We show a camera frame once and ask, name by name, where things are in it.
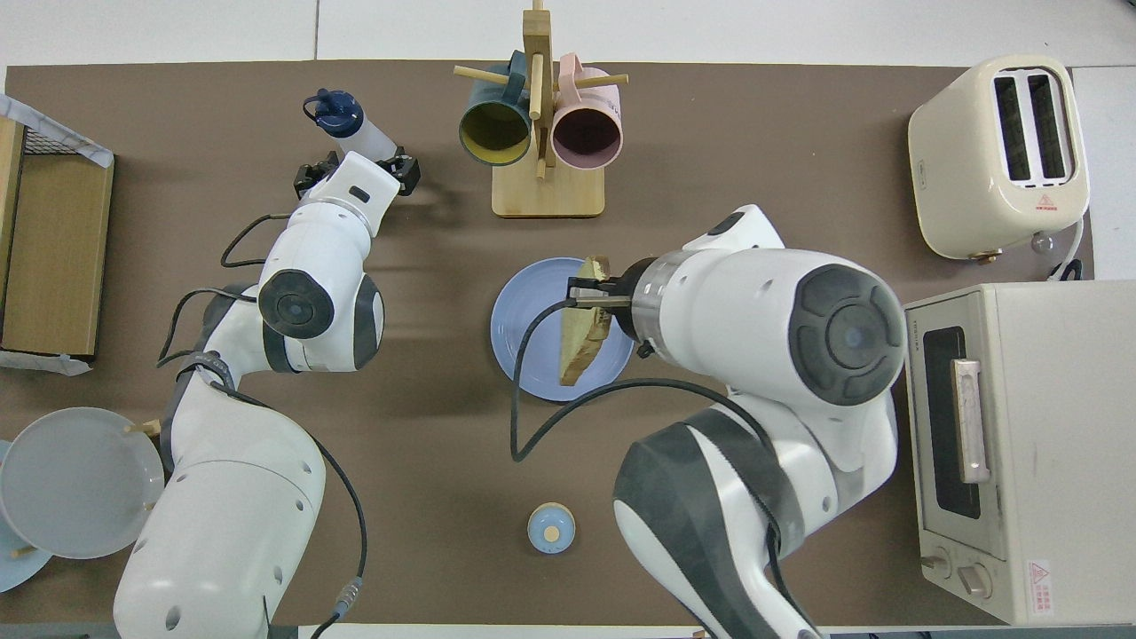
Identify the cream two-slot toaster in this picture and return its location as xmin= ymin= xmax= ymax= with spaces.
xmin=907 ymin=55 xmax=1091 ymax=261

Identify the grey round plate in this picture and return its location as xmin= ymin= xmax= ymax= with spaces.
xmin=0 ymin=407 xmax=166 ymax=560

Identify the pink ribbed mug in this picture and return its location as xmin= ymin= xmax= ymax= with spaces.
xmin=551 ymin=53 xmax=625 ymax=171

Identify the white toaster power cable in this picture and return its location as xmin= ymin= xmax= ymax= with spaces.
xmin=1047 ymin=217 xmax=1089 ymax=283

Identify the brown table mat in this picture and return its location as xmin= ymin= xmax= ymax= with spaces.
xmin=0 ymin=60 xmax=1094 ymax=627

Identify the black wire basket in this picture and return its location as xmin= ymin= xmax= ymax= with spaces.
xmin=18 ymin=124 xmax=91 ymax=157

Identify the dark teal mug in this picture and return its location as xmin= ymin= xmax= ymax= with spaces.
xmin=458 ymin=51 xmax=533 ymax=168

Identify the seasoning bottle with blue cap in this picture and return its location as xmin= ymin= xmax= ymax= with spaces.
xmin=304 ymin=88 xmax=400 ymax=166

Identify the white blue-grid cloth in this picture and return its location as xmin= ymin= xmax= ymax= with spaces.
xmin=0 ymin=93 xmax=114 ymax=378

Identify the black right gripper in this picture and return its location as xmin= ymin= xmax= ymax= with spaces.
xmin=568 ymin=256 xmax=659 ymax=345

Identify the toasted bread slice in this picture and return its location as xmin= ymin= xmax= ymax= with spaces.
xmin=559 ymin=256 xmax=614 ymax=388

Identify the wooden plate rack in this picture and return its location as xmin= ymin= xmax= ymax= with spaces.
xmin=7 ymin=418 xmax=166 ymax=562

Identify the wooden mug tree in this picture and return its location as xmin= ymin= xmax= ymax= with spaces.
xmin=454 ymin=0 xmax=629 ymax=219

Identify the light blue round plate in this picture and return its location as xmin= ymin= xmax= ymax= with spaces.
xmin=0 ymin=439 xmax=56 ymax=594

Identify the white toaster oven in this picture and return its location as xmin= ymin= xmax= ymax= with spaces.
xmin=903 ymin=280 xmax=1136 ymax=626

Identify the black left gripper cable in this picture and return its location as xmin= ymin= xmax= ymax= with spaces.
xmin=156 ymin=213 xmax=370 ymax=639

